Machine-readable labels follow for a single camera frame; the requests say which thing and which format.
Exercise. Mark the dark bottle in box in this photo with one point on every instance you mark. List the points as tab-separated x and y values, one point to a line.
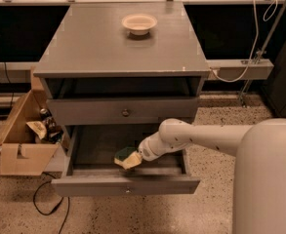
48	121

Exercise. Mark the grey drawer cabinet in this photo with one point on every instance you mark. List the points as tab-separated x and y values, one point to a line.
95	56

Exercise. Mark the grey open bottom drawer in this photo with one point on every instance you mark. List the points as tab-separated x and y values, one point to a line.
90	170

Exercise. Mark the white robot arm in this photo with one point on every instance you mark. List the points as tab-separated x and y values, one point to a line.
259	187

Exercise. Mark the crumpled snack wrapper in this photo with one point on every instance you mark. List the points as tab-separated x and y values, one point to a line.
38	128

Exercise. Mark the cardboard box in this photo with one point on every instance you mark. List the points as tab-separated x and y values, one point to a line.
21	154

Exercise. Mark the grey wall rail shelf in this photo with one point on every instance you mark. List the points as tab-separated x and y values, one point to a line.
239	69

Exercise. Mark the green and yellow sponge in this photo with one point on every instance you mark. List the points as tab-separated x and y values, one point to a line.
121	155

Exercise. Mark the metal tripod stand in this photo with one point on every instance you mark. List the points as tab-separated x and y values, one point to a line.
256	57

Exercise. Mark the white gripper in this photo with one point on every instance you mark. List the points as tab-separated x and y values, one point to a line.
146	150

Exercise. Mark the white bowl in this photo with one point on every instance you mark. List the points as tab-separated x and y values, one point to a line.
139	24

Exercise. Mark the grey closed middle drawer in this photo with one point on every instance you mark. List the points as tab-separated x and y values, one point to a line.
104	111

